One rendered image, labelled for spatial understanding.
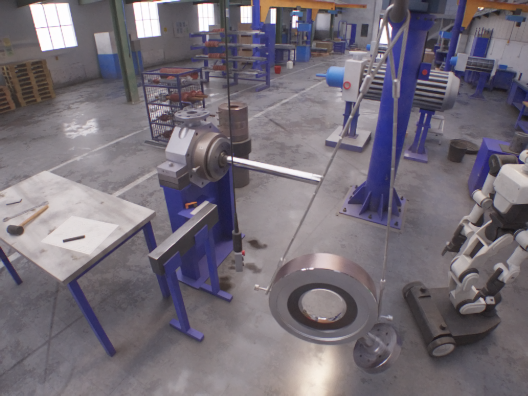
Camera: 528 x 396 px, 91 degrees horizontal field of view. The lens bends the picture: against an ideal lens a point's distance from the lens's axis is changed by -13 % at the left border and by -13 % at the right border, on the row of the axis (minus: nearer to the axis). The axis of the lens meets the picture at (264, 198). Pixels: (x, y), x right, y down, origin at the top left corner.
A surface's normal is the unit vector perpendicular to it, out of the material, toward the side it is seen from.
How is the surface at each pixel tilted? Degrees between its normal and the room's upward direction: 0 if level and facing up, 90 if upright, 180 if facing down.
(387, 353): 50
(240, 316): 0
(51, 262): 0
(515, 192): 90
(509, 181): 90
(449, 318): 0
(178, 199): 90
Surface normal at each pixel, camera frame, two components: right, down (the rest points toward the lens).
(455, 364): 0.00, -0.84
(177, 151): -0.31, -0.26
